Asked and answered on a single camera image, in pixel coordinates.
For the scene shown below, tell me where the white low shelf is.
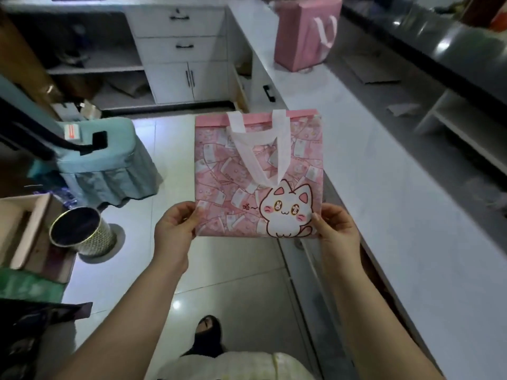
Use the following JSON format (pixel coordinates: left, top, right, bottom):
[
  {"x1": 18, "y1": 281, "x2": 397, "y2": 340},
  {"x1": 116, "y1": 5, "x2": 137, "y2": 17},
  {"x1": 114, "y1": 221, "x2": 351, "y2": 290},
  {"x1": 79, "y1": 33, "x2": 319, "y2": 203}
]
[{"x1": 414, "y1": 90, "x2": 507, "y2": 175}]

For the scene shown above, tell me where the white drawer cabinet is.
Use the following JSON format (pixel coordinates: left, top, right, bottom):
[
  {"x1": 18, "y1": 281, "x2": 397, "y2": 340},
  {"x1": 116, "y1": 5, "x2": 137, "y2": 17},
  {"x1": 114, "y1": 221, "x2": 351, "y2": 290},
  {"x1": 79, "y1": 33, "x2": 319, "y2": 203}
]
[{"x1": 124, "y1": 4, "x2": 231, "y2": 106}]

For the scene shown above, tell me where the teal covered stool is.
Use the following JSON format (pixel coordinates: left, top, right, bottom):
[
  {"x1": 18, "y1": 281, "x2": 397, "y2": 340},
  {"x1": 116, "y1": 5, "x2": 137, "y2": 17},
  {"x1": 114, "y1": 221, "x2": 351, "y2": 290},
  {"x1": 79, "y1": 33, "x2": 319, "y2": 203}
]
[{"x1": 40, "y1": 117, "x2": 164, "y2": 206}]

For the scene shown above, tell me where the dark glossy counter ledge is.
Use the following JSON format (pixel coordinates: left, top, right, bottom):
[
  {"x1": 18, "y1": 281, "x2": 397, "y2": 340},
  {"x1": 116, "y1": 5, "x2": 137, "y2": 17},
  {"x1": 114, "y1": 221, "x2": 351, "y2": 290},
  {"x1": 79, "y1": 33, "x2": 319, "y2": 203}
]
[{"x1": 341, "y1": 0, "x2": 507, "y2": 127}]

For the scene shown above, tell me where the dark chair frame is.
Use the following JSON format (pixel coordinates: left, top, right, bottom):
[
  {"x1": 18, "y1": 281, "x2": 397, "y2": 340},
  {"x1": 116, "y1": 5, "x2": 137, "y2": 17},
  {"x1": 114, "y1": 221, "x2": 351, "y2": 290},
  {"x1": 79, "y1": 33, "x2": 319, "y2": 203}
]
[{"x1": 0, "y1": 73, "x2": 108, "y2": 161}]

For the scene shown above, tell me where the dark plastic bag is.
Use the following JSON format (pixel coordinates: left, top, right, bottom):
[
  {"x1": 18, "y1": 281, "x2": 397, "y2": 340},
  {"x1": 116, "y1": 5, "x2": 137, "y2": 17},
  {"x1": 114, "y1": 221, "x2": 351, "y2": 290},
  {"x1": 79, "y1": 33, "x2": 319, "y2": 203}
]
[{"x1": 0, "y1": 298, "x2": 93, "y2": 380}]

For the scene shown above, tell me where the person's light skirt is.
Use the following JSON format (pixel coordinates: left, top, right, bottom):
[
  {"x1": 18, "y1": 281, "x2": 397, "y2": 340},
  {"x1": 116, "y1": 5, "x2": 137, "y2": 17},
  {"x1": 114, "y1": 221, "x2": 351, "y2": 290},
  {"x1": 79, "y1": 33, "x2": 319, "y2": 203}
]
[{"x1": 157, "y1": 351, "x2": 317, "y2": 380}]

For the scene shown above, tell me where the person's left forearm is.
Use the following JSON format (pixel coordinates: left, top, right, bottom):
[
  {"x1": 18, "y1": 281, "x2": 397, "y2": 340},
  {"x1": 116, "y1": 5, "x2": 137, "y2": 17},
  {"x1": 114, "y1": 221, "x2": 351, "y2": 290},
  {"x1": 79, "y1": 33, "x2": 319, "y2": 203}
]
[{"x1": 49, "y1": 260, "x2": 189, "y2": 380}]

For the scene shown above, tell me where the person's black shoe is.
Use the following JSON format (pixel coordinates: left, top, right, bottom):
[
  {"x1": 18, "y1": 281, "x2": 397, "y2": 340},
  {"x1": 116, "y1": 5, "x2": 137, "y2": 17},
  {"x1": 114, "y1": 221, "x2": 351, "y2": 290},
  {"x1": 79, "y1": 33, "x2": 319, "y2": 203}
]
[{"x1": 183, "y1": 315, "x2": 228, "y2": 358}]

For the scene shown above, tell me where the green cardboard box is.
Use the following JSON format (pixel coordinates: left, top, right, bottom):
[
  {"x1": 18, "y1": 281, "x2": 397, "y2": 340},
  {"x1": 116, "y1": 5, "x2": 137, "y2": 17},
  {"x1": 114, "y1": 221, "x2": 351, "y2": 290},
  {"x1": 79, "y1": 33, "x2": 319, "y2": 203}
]
[{"x1": 0, "y1": 268, "x2": 67, "y2": 303}]

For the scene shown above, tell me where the person's right hand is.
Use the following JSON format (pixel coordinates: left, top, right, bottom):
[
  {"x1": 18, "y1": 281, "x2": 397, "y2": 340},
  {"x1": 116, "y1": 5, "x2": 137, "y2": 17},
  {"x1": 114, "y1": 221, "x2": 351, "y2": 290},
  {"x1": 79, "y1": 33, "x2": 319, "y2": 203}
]
[{"x1": 311, "y1": 203, "x2": 361, "y2": 273}]

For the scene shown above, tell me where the person's left hand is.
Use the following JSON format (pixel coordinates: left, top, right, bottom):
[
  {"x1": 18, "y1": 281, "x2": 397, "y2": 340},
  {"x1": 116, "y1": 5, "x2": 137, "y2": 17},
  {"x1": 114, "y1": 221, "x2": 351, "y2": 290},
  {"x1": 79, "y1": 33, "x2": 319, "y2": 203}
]
[{"x1": 154, "y1": 201, "x2": 202, "y2": 275}]

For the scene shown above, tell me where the pink cat print tote bag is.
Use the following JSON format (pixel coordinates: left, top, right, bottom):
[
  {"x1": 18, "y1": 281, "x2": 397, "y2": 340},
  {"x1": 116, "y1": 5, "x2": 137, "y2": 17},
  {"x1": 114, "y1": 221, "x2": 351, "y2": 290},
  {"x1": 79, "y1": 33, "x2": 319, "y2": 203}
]
[{"x1": 194, "y1": 109, "x2": 325, "y2": 239}]

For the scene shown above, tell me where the flat cardboard sheet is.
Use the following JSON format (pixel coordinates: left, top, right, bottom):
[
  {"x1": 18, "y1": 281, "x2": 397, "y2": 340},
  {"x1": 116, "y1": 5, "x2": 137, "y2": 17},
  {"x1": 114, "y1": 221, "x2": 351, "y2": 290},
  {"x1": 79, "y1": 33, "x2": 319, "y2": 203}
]
[{"x1": 344, "y1": 54, "x2": 401, "y2": 84}]

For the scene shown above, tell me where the wooden crate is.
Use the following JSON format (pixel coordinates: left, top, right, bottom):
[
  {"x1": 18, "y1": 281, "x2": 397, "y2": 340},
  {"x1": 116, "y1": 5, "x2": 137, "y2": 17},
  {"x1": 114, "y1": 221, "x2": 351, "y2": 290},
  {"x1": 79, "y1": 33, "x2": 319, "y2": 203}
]
[{"x1": 0, "y1": 193, "x2": 77, "y2": 283}]

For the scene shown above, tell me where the metal mesh waste bin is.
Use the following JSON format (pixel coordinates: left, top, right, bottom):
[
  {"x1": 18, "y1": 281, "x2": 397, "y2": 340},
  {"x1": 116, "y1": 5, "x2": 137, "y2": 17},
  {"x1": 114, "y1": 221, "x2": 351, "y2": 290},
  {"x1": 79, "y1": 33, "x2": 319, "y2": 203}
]
[{"x1": 49, "y1": 206, "x2": 117, "y2": 258}]

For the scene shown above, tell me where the white counter cabinet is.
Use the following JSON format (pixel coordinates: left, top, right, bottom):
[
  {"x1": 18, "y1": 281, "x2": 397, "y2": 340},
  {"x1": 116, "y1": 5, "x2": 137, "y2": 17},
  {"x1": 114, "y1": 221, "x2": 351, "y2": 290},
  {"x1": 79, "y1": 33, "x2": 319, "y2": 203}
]
[{"x1": 227, "y1": 8, "x2": 289, "y2": 114}]

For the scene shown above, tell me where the person's right forearm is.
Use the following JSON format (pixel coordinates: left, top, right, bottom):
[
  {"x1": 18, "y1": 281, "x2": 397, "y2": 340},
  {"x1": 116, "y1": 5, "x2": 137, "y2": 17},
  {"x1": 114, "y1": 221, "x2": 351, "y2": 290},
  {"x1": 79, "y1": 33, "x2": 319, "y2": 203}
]
[{"x1": 324, "y1": 262, "x2": 445, "y2": 380}]

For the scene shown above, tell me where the white open shelf unit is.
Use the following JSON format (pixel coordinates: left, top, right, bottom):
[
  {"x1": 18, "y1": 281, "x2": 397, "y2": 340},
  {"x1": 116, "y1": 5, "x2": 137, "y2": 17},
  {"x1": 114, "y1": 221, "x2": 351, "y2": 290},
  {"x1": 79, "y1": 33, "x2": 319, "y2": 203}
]
[{"x1": 8, "y1": 11, "x2": 155, "y2": 112}]

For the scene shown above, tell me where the plain pink tote bag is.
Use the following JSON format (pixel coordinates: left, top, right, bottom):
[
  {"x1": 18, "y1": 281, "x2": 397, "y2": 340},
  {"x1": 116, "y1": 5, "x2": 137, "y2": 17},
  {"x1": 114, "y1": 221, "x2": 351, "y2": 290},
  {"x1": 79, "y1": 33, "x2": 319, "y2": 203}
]
[{"x1": 274, "y1": 0, "x2": 343, "y2": 73}]

